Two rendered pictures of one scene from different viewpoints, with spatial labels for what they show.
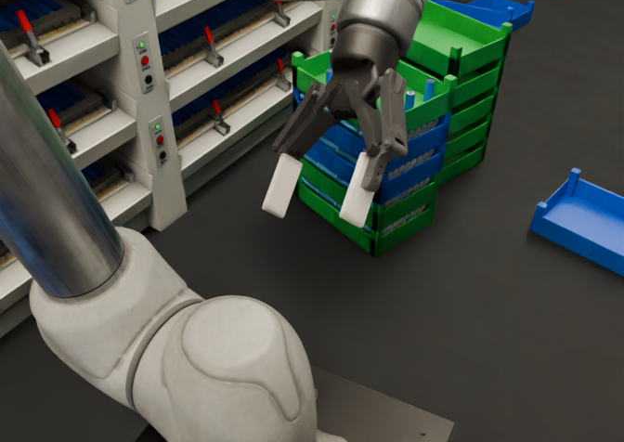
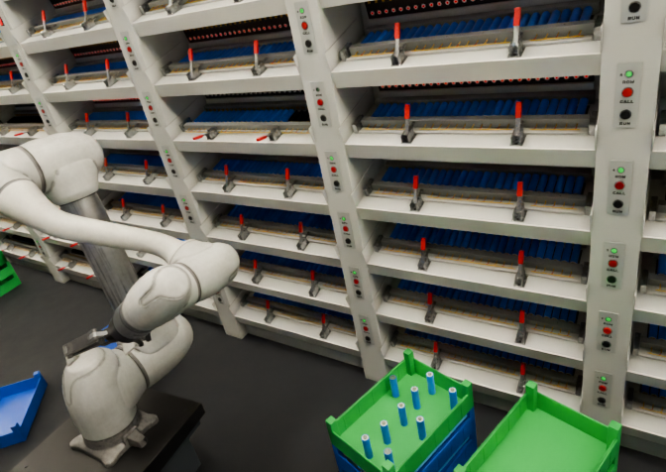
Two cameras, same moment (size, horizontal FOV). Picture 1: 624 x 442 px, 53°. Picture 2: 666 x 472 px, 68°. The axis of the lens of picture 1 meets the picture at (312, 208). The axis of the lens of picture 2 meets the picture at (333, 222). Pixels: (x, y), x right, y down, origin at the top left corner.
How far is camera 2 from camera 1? 1.56 m
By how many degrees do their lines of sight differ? 75
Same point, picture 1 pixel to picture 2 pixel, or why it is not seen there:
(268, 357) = (67, 374)
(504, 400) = not seen: outside the picture
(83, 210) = (109, 292)
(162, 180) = (367, 351)
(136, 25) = (352, 261)
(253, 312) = (88, 364)
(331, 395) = (144, 456)
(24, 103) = (91, 251)
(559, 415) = not seen: outside the picture
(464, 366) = not seen: outside the picture
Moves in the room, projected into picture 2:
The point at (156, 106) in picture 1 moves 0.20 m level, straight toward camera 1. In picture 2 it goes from (365, 309) to (307, 331)
